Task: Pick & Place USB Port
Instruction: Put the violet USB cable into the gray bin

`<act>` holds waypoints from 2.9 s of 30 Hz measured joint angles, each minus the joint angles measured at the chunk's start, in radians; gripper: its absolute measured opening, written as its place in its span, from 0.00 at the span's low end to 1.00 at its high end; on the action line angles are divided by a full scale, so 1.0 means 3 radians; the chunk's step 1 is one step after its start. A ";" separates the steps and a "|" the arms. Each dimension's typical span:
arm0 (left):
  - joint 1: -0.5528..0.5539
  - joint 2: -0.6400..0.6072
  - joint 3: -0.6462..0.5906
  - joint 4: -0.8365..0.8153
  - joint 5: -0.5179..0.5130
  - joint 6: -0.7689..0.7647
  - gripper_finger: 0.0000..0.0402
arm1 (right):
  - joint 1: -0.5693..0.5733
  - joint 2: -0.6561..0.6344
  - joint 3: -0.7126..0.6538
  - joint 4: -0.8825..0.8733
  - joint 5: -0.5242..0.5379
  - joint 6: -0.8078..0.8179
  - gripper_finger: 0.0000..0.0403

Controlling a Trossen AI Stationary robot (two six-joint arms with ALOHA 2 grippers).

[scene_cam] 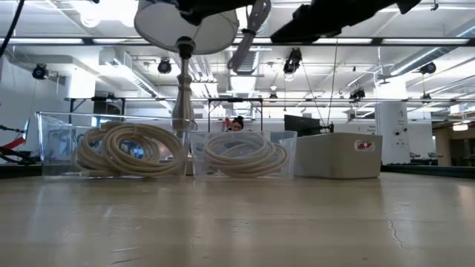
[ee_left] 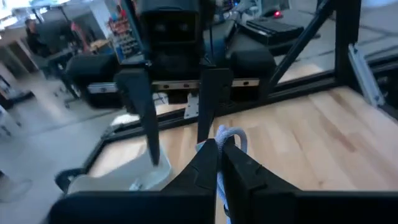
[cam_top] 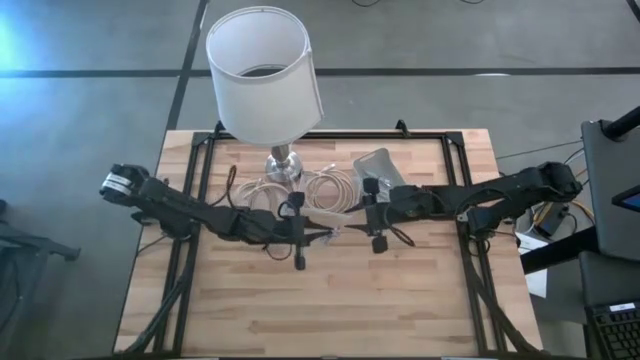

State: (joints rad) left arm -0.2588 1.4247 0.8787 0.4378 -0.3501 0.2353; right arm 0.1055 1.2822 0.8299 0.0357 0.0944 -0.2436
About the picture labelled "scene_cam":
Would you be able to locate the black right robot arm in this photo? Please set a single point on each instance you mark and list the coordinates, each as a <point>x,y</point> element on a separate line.
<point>407,5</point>

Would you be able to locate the black ceiling spotlight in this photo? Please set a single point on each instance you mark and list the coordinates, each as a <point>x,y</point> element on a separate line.
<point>357,93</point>
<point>164,66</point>
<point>293,61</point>
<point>39,71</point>
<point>428,68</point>

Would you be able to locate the table lamp with white shade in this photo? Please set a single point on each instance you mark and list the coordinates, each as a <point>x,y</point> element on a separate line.
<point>183,96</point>

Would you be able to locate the black computer monitor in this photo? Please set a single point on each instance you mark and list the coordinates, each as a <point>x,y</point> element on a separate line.
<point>300,125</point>

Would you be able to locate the person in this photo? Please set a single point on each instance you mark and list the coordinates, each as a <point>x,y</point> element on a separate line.
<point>236,124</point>

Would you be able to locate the white round column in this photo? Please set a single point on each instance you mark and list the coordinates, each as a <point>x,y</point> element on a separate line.
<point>391,133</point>

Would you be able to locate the grey white opaque bin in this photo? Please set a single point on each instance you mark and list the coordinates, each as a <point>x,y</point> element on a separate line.
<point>334,155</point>

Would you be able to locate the small clear plastic bin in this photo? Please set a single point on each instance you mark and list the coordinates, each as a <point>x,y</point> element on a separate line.
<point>289,155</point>

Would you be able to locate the long ceiling light bar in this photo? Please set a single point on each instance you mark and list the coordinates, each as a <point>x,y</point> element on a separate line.
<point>44,41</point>

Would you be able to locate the red and black object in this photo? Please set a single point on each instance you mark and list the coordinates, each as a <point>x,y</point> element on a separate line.
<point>15,142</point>

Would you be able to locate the glowing wall light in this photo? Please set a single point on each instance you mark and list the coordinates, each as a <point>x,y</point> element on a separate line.
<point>460,127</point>

